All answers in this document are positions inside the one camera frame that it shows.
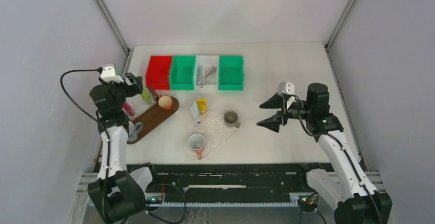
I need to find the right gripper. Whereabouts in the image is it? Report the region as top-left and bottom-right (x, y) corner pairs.
(256, 91), (313, 133)

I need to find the green yellow toothpaste tube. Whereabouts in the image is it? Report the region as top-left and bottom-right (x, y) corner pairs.
(141, 88), (152, 105)

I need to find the clear holder with wooden ends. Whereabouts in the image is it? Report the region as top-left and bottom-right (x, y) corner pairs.
(126, 88), (157, 120)

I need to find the red toothpaste tube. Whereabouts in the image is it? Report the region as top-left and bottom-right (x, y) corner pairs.
(123, 102), (135, 116)

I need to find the beige cup orange handle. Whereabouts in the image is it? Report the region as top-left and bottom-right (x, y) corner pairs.
(157, 95), (173, 111)

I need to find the grey ceramic mug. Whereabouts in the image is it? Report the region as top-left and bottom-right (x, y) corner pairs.
(223, 111), (241, 128)

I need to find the white toothpaste tube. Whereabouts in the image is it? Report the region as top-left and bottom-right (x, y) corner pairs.
(190, 100), (202, 125)

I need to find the white blue mug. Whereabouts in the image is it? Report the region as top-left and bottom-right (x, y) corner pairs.
(127, 121), (143, 144)

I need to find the pink toothbrush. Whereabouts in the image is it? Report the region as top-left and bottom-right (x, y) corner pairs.
(197, 66), (216, 86)

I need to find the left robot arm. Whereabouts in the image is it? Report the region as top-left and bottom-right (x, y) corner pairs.
(87, 73), (161, 223)

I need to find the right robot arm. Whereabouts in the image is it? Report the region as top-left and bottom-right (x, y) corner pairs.
(257, 82), (392, 223)

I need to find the brown wooden oval tray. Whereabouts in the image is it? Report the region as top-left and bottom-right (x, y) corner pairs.
(129, 94), (180, 145)

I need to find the green bin with toothpaste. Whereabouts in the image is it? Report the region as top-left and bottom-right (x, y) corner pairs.
(218, 55), (244, 91)

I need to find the clear textured oval tray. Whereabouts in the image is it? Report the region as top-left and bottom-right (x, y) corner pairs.
(191, 113), (238, 158)

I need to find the red plastic bin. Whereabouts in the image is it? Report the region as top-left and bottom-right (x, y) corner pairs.
(145, 55), (173, 90)

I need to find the green bin with cups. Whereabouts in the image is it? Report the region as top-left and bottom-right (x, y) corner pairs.
(169, 55), (196, 90)

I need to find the white translucent bin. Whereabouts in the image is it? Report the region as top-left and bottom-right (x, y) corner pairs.
(193, 55), (219, 90)

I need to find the right circuit board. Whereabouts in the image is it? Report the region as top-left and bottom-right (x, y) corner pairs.
(298, 194), (319, 213)

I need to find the circuit board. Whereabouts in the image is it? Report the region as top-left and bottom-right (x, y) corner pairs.
(298, 194), (319, 213)
(146, 196), (164, 206)

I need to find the left circuit board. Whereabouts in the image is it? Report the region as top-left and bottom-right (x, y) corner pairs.
(146, 196), (164, 206)

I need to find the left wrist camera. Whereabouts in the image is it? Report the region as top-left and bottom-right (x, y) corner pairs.
(100, 64), (124, 83)

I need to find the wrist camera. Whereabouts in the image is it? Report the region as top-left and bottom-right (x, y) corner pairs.
(100, 64), (124, 83)
(277, 82), (295, 110)

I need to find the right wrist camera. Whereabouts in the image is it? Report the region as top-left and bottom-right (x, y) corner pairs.
(277, 82), (295, 110)

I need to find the right camera cable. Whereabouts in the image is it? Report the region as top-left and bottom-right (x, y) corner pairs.
(287, 94), (383, 224)

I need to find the camera cable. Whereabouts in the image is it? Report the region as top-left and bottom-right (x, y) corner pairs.
(287, 94), (383, 224)
(60, 67), (113, 224)

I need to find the left camera cable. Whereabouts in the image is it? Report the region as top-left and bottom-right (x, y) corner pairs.
(60, 67), (113, 224)

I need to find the black front rail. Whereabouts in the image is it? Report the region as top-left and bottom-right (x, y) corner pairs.
(147, 163), (313, 206)

